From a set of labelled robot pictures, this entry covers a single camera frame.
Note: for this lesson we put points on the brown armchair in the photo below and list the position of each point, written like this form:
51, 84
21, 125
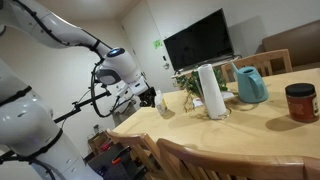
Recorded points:
293, 45

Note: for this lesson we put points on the green leafy potted plant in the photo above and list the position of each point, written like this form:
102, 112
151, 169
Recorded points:
188, 83

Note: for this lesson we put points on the light wooden slatted chair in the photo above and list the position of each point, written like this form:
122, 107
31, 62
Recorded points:
233, 163
140, 146
260, 63

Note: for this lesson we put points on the brown jar black lid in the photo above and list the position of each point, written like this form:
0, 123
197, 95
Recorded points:
302, 105

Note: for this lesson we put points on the black flat screen television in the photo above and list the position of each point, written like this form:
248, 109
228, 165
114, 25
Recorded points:
200, 40

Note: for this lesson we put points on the wooden crate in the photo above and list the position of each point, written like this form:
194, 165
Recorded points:
98, 141

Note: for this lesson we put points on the black articulated camera stand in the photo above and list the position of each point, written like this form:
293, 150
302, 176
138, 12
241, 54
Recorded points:
83, 104

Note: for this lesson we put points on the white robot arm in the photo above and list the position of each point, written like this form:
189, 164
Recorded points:
30, 126

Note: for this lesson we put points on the white paper towel roll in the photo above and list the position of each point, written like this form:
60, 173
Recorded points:
211, 90

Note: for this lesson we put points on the green sticky note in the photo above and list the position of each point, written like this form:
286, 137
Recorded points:
157, 44

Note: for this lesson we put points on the teal watering can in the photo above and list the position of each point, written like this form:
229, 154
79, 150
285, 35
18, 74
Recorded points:
251, 85

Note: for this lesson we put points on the black equipment case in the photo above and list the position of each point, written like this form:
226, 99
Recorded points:
116, 165

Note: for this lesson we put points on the small wall fixture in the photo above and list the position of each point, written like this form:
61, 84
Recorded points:
166, 65

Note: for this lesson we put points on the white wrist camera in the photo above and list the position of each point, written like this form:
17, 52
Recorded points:
135, 87

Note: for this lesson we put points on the grey cloth pile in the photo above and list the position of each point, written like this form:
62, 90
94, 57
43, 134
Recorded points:
128, 111

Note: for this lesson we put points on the metal paper towel holder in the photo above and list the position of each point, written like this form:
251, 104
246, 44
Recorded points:
228, 114

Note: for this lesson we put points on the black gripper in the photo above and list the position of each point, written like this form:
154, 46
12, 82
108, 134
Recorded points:
147, 93

